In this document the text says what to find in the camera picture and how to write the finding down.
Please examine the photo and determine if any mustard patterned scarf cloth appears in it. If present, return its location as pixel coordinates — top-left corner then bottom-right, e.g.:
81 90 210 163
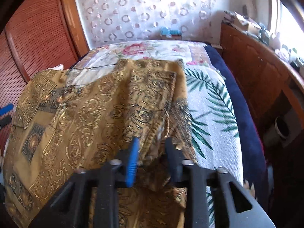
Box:
3 59 195 227

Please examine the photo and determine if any palm leaf print blanket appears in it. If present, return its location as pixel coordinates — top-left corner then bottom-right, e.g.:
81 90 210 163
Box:
184 66 244 228

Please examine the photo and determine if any navy blue fleece blanket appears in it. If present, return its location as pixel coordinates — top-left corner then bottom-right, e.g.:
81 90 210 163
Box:
205 44 268 210

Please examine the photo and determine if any red-brown louvered wardrobe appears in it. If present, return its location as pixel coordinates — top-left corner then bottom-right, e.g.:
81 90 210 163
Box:
0 0 90 152

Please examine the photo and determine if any floral quilt bedspread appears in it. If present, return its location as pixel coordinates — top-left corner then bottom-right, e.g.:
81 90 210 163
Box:
66 40 214 86

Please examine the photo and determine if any long wooden sideboard cabinet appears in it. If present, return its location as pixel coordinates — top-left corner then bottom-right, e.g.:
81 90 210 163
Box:
220 23 303 147

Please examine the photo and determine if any blue tissue box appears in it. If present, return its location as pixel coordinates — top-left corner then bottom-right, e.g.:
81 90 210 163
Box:
160 27 182 40

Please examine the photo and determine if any sheer circle pattern curtain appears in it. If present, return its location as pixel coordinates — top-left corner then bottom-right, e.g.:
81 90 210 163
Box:
75 0 215 49

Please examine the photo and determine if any open cardboard box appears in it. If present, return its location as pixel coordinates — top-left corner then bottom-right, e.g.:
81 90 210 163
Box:
233 13 261 35

